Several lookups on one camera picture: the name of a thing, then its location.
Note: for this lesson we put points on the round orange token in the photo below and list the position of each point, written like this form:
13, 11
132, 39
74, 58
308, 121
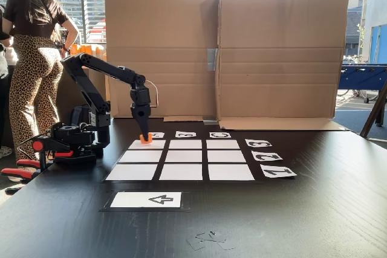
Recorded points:
142, 140

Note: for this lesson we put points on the white nine-square paper grid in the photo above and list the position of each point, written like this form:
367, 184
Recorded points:
184, 155

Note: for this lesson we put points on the paper label letter A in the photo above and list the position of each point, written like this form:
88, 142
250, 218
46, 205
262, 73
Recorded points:
158, 134

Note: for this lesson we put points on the paper label letter B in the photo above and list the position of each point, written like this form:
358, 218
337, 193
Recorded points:
185, 134

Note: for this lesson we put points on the brown cardboard box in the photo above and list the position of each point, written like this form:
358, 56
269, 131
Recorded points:
96, 82

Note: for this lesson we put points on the brown cardboard panel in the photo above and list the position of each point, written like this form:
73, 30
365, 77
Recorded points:
163, 43
281, 43

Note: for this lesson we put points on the paper label letter C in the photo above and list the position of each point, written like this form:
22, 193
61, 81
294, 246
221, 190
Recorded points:
220, 134

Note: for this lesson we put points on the white paper arrow sheet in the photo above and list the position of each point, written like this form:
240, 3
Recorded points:
133, 200

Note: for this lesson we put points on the paper label number 3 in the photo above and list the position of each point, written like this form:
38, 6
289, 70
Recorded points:
258, 143

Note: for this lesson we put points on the person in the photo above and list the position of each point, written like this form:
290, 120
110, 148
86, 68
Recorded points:
33, 73
3, 58

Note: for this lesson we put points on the paper label number 2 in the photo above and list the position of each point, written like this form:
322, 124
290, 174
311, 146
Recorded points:
266, 156

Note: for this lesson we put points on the red and black clamp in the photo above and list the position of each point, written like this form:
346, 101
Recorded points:
18, 175

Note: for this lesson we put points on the paper label number 1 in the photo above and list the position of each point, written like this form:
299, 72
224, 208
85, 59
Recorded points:
278, 172

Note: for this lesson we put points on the blue foosball table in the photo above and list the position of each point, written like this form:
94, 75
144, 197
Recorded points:
362, 76

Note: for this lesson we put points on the wooden stand leg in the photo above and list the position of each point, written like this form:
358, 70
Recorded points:
373, 113

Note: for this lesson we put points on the grey duct tape strip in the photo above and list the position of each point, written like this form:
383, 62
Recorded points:
212, 58
210, 121

